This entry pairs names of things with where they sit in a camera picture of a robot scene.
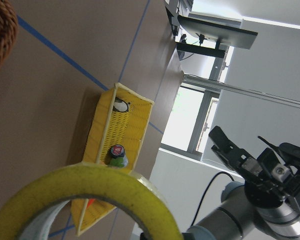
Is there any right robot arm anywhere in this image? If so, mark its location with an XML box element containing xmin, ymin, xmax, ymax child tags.
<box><xmin>182</xmin><ymin>126</ymin><xmax>300</xmax><ymax>240</ymax></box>

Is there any brown wicker basket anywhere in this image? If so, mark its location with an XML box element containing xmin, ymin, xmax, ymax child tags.
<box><xmin>0</xmin><ymin>0</ymin><xmax>18</xmax><ymax>68</ymax></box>

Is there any toy carrot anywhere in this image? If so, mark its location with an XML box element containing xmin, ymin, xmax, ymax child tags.
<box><xmin>86</xmin><ymin>198</ymin><xmax>96</xmax><ymax>208</ymax></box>

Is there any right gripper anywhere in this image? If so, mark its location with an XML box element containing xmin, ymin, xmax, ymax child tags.
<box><xmin>208</xmin><ymin>126</ymin><xmax>300</xmax><ymax>213</ymax></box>

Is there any yellow plastic basket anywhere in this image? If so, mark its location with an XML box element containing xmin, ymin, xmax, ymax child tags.
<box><xmin>70</xmin><ymin>82</ymin><xmax>155</xmax><ymax>237</ymax></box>

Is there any toy panda figure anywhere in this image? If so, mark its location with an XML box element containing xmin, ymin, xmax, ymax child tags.
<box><xmin>112</xmin><ymin>97</ymin><xmax>130</xmax><ymax>113</ymax></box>

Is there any yellow tape roll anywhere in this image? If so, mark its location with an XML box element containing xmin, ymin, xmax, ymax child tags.
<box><xmin>0</xmin><ymin>163</ymin><xmax>184</xmax><ymax>240</ymax></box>

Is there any black monitor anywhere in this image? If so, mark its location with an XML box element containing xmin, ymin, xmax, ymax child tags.
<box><xmin>165</xmin><ymin>7</ymin><xmax>258</xmax><ymax>49</ymax></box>

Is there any aluminium frame post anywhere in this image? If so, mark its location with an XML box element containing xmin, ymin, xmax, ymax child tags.
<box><xmin>183</xmin><ymin>74</ymin><xmax>300</xmax><ymax>109</ymax></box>

